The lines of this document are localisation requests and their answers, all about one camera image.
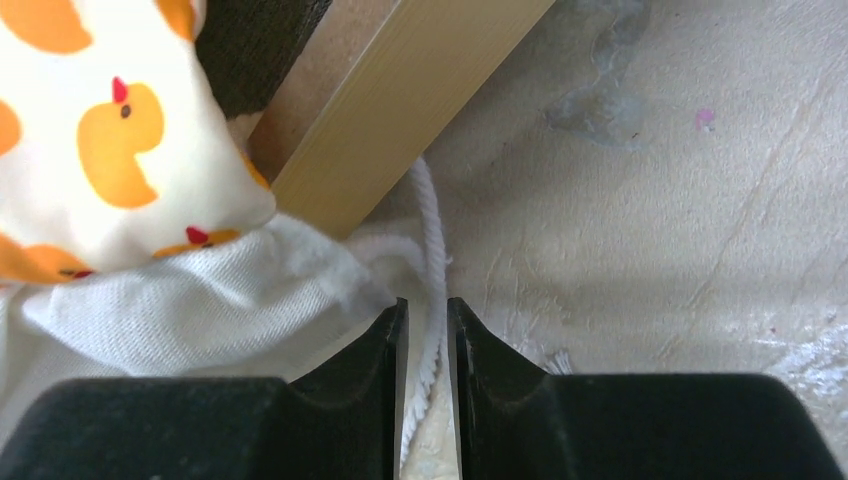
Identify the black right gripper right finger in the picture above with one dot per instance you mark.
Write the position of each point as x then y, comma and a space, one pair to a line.
514, 420

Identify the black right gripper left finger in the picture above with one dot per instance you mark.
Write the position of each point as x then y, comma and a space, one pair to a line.
342, 420

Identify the orange patterned white blanket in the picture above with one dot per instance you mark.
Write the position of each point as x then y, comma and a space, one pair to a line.
138, 239

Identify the wooden pet bed frame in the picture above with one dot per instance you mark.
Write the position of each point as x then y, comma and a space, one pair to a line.
374, 86

